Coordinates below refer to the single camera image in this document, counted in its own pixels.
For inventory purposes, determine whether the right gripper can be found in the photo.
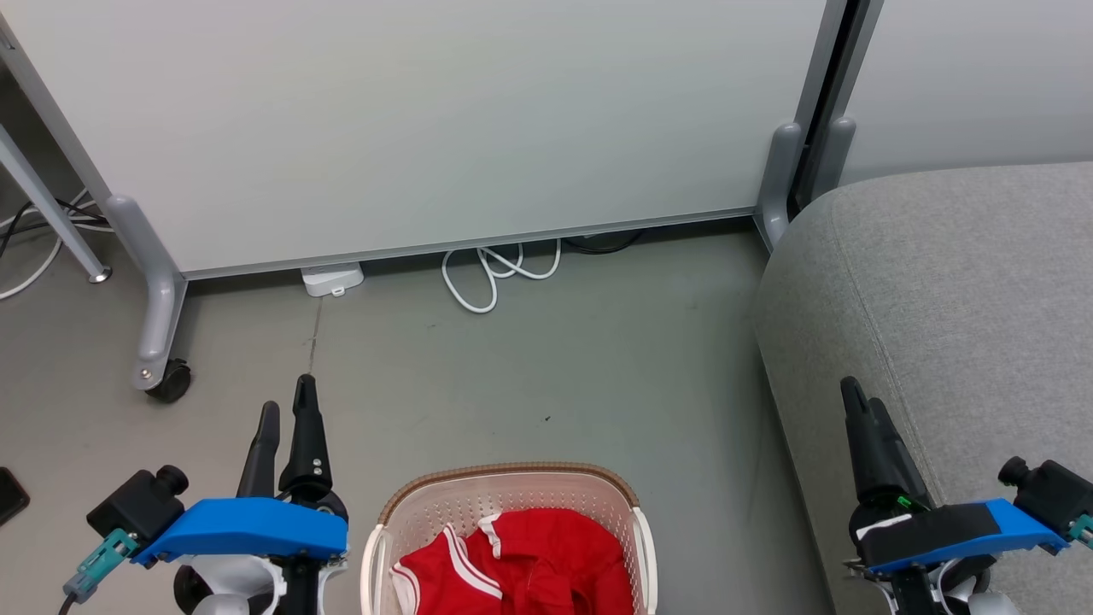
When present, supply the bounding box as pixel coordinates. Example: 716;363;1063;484
840;376;939;528

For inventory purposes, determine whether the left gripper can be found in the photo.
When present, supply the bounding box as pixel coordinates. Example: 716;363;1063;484
236;374;350;525

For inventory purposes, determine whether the red garment with white stripes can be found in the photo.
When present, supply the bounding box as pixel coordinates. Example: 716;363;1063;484
391;508;637;615

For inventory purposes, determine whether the grey fabric sofa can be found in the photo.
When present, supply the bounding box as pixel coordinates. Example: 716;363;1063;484
753;162;1093;615

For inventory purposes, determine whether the black caster wheel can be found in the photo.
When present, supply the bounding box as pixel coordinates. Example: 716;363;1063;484
145;359;193;404

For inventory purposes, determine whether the small white power adaptor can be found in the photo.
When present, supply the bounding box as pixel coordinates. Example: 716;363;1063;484
301;263;365;298

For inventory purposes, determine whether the grey partition leg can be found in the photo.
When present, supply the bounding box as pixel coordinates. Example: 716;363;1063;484
811;117;857;202
755;122;804;254
104;195;189;390

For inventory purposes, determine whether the beige plastic laundry basket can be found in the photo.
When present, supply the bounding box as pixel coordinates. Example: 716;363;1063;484
360;463;658;615

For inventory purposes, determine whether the grey metal table leg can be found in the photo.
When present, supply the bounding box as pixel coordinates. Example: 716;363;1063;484
0;124;113;285

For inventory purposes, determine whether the white partition panel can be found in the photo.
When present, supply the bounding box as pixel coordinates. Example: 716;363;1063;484
0;0;848;283
794;0;1093;210

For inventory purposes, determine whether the blue left camera mount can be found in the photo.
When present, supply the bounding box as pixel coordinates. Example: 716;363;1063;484
130;498;349;567

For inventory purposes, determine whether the teal left camera connector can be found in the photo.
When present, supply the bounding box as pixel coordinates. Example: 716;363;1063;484
63;529;138;604

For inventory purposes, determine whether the looped white cable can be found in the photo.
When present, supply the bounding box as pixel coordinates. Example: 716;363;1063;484
441;239;564;315

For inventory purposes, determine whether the white charging cable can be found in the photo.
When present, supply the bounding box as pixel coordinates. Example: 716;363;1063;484
0;188;114;302

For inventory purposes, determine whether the black floor cable bundle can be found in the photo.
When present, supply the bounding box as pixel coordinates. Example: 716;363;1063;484
0;198;112;259

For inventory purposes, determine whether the black cable under partition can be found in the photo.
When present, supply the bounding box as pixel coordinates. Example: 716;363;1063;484
563;228;646;256

